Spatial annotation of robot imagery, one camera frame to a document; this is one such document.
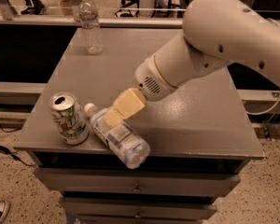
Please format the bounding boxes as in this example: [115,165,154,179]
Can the clear upright water bottle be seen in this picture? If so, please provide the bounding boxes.
[78,0,104,55]

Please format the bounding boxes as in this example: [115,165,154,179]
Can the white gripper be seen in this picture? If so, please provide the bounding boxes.
[103,55,176,129]

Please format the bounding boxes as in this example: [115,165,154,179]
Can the upper drawer knob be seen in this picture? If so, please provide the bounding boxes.
[133,186,142,194]

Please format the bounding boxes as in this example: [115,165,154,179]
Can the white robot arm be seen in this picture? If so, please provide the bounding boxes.
[104,0,280,127]

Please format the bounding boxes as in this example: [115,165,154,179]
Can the grey drawer cabinet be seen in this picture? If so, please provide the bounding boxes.
[15,28,264,224]

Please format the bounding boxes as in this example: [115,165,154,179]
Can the blue label plastic bottle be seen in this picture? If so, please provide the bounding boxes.
[84,103,150,169]

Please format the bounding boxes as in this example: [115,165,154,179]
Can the metal railing frame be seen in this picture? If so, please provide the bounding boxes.
[0,0,280,30]

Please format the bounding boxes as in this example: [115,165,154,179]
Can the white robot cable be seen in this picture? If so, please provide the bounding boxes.
[245,89,280,116]

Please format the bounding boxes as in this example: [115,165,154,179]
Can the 7up soda can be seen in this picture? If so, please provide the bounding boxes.
[49,91,89,146]

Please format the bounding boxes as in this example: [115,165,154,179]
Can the black floor cable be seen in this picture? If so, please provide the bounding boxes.
[0,119,36,168]

